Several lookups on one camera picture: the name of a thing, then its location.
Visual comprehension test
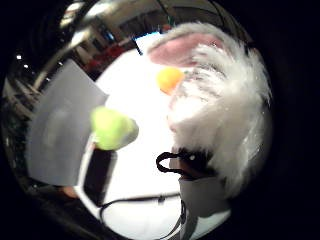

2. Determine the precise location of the black device with white edge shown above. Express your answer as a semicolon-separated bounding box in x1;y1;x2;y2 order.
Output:
73;133;119;218

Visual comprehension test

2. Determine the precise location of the bright monitor screen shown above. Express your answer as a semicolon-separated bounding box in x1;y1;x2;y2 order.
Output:
133;31;163;56

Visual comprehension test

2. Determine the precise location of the grey cardboard box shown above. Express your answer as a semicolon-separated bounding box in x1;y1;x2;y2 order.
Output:
25;59;110;187

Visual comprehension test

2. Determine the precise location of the orange ball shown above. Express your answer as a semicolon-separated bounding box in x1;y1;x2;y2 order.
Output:
155;66;185;96

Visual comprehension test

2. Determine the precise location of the white fluffy rabbit soft toy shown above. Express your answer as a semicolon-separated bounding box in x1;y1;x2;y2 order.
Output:
147;21;273;198

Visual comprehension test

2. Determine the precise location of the yellow-green round fruit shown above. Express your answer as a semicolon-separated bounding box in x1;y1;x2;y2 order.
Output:
89;105;140;152

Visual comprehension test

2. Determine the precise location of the black cable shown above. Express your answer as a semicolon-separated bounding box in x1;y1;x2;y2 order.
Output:
99;191;182;221

